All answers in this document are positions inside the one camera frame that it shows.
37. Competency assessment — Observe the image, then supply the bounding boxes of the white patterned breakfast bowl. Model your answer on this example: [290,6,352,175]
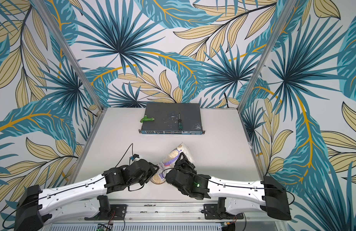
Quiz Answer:
[150,173,166,185]

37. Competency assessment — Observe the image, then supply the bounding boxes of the clear oats bag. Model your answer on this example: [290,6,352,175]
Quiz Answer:
[156,142,194,181]

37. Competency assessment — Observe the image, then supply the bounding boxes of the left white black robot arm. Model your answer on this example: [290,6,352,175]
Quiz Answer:
[14,159,159,231]

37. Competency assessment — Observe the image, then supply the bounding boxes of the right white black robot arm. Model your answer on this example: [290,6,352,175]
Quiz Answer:
[162,153,292,221]

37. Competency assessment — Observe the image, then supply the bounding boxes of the green plastic fitting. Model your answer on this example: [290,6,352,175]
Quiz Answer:
[140,115,155,123]

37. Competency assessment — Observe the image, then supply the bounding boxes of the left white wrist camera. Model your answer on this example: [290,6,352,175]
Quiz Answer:
[129,154,139,161]

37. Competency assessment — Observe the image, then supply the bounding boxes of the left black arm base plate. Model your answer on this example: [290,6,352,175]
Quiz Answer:
[85,204,128,221]

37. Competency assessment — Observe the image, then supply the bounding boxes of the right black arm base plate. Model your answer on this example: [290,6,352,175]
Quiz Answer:
[201,204,244,221]

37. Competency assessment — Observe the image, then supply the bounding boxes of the green handled screwdriver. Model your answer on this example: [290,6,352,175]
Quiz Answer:
[178,113,183,131]

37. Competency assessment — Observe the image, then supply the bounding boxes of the grey network switch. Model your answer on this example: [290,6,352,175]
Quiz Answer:
[139,103,205,135]

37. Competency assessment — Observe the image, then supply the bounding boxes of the aluminium front rail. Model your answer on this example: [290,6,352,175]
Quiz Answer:
[42,198,288,231]

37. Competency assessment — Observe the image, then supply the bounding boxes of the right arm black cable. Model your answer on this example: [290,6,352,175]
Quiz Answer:
[160,167,296,207]

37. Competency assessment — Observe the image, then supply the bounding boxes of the left aluminium frame post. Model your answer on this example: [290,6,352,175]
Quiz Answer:
[32,0,104,111]

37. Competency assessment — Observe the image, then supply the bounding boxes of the aluminium frame post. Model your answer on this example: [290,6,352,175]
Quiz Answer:
[32,0,104,111]
[237,1,296,114]

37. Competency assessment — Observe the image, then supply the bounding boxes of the right aluminium frame post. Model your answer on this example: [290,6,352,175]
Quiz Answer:
[237,1,296,114]

